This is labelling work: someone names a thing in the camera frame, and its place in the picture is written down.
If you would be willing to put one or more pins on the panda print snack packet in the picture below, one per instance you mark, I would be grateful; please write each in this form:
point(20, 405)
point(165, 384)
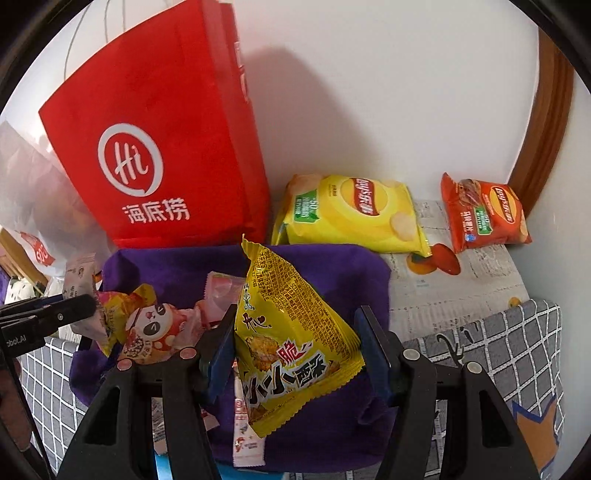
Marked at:
point(152, 332)

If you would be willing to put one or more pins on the yellow chips bag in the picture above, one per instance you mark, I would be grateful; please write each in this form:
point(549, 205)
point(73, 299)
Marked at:
point(346, 212)

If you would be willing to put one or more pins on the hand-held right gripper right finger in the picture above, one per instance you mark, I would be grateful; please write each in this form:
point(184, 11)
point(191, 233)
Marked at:
point(374, 364)

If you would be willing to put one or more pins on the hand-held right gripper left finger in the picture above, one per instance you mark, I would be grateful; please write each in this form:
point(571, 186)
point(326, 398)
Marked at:
point(221, 364)

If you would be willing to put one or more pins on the orange chips bag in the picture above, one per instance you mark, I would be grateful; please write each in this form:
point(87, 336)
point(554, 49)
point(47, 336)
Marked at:
point(485, 212)

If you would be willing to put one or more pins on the white plastic shopping bag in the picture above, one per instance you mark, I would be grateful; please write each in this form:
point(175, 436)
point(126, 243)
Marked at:
point(41, 207)

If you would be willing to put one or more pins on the purple towel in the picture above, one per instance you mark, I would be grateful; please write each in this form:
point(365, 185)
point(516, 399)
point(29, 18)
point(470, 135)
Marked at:
point(184, 267)

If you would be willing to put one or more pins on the white floral pillow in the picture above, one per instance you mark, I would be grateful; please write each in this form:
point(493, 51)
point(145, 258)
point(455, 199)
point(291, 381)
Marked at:
point(16, 290)

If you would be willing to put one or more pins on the brown wooden door frame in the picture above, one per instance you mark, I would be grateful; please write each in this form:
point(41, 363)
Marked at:
point(549, 138)

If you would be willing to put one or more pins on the grey plaid bedsheet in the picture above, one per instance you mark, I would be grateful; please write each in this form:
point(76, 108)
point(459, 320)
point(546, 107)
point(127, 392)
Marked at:
point(508, 346)

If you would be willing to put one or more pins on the red paper shopping bag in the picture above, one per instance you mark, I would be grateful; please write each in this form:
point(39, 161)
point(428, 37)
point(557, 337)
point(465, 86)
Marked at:
point(161, 115)

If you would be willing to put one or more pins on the yellow snack packet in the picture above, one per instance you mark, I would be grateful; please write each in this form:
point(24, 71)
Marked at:
point(286, 323)

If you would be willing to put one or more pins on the pink and white snack packet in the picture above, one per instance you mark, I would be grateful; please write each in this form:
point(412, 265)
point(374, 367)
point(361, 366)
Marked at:
point(78, 277)

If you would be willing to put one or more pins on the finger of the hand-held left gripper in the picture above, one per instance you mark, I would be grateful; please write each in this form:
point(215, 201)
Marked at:
point(60, 314)
point(32, 306)

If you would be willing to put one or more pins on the blue tissue pack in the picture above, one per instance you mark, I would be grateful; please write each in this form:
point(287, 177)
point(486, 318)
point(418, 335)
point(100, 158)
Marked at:
point(240, 476)

